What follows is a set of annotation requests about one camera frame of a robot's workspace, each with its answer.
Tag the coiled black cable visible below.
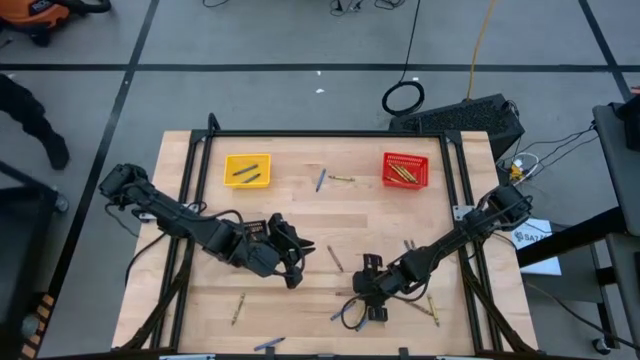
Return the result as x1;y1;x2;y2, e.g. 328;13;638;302
381;0;426;117

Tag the grey metal cart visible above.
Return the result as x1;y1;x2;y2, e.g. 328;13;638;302
592;102;640;354

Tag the person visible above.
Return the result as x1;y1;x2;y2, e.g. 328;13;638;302
0;73;71;171

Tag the yellow hanging cable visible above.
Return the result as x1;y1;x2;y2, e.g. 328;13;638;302
465;0;497;100

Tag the black orange striped mat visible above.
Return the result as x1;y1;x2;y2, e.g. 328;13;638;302
22;293;56;360

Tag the black metal beam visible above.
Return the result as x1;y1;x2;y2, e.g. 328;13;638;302
516;207;629;268

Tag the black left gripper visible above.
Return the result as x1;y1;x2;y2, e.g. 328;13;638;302
249;212;316;290

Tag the black plastic basket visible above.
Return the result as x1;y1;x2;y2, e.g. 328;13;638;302
242;218;270;241

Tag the black perforated computer case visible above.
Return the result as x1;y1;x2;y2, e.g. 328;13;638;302
388;93;526;162

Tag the yellow crayon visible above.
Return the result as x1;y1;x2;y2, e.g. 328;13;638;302
230;292;247;327
426;293;442;329

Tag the orange shop vacuum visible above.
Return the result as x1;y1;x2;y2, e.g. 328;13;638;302
0;0;112;47

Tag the white printed paper sheet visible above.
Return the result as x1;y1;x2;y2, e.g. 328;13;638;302
509;218;563;277

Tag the yellow plastic basket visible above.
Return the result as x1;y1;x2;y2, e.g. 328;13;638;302
223;152;273;190

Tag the black cable bundle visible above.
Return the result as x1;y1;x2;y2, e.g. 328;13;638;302
328;0;409;14

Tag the white cable loop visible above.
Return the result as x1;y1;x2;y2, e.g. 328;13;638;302
507;152;541;176

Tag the black wheeled cart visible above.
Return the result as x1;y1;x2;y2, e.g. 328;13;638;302
0;162;71;360

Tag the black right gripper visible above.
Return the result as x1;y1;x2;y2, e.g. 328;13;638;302
352;253;406;324

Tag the black box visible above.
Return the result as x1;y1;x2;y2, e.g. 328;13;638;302
614;92;640;151

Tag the red plastic basket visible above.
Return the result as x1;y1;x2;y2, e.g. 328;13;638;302
382;152;430;191

